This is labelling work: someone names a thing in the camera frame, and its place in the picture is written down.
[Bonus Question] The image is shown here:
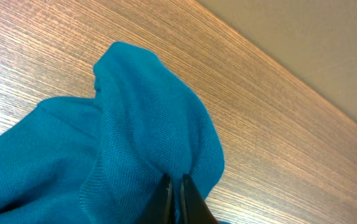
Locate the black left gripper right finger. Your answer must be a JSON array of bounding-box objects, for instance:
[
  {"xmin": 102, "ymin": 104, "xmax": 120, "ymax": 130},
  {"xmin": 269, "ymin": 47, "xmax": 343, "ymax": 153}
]
[{"xmin": 179, "ymin": 174, "xmax": 219, "ymax": 224}]

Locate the dark blue shirt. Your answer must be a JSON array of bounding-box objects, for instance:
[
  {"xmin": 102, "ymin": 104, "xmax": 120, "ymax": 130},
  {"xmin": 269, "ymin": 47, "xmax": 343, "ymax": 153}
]
[{"xmin": 0, "ymin": 42, "xmax": 224, "ymax": 223}]

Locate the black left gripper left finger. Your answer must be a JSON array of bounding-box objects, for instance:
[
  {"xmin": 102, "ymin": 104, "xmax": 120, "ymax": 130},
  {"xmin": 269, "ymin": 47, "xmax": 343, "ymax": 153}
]
[{"xmin": 137, "ymin": 174, "xmax": 174, "ymax": 224}]

